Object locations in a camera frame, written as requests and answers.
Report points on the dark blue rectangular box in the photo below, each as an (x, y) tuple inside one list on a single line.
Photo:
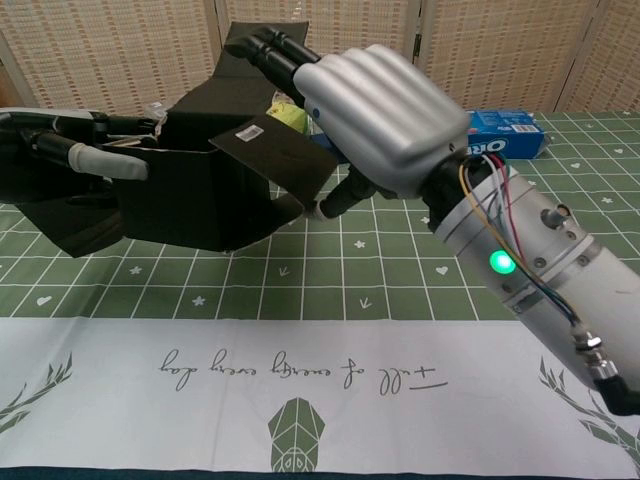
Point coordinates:
[(327, 147)]

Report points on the black paper box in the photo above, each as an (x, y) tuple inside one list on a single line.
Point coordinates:
[(200, 200)]

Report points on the green grid tablecloth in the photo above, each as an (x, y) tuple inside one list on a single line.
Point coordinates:
[(400, 240)]

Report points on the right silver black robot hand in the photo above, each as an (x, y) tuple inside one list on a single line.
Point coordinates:
[(390, 115)]

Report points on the blue Oreo cookie box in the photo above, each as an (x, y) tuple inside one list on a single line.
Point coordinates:
[(510, 132)]

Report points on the bamboo folding screen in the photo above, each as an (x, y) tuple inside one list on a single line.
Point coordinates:
[(125, 60)]

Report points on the green tissue pack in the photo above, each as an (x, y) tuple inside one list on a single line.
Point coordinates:
[(290, 116)]

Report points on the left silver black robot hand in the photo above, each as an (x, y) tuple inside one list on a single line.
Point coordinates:
[(100, 162)]

